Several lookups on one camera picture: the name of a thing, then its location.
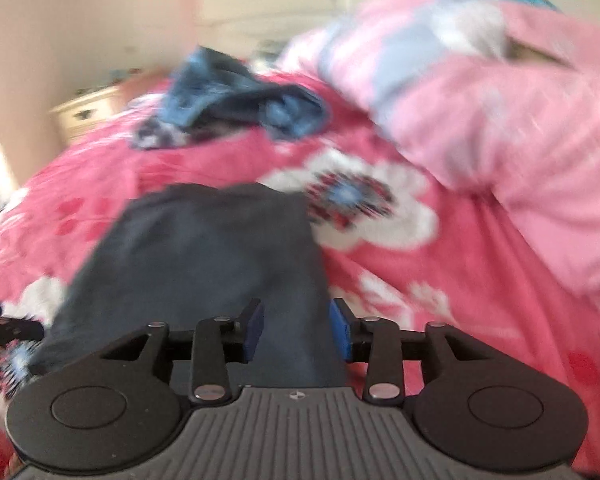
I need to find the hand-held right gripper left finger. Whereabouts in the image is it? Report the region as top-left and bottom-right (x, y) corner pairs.
(102, 298), (266, 403)

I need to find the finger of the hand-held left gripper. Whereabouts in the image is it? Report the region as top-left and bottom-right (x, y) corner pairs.
(0, 299), (46, 347)

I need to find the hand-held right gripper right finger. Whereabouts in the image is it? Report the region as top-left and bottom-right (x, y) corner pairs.
(329, 298), (473, 403)

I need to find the dark navy shirt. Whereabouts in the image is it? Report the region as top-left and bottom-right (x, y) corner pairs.
(30, 182), (353, 390)

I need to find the red floral blanket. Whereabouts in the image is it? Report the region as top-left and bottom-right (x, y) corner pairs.
(0, 67), (600, 480)

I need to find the plaid garment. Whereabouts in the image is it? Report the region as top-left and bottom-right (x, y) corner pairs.
(131, 119), (191, 152)

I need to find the slate blue garment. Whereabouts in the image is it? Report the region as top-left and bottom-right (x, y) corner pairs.
(190, 95), (271, 136)

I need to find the cream nightstand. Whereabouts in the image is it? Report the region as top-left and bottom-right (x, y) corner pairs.
(49, 77), (171, 147)

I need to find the pink and grey quilt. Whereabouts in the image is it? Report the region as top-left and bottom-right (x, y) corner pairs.
(275, 0), (600, 301)

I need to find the white and pink headboard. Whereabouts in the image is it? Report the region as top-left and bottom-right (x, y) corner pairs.
(177, 0), (431, 61)

